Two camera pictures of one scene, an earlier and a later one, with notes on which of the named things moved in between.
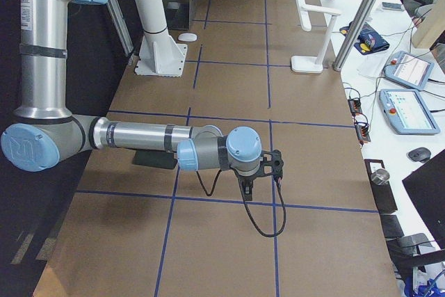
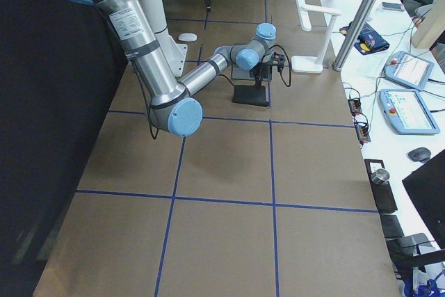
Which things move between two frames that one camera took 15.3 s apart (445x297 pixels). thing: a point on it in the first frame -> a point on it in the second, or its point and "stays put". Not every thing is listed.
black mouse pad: [158, 158] -> [250, 94]
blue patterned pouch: [368, 41] stays put
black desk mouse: [420, 154] stays put
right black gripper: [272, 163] -> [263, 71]
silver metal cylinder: [380, 177] stays put
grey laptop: [176, 2] -> [241, 76]
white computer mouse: [187, 37] stays put
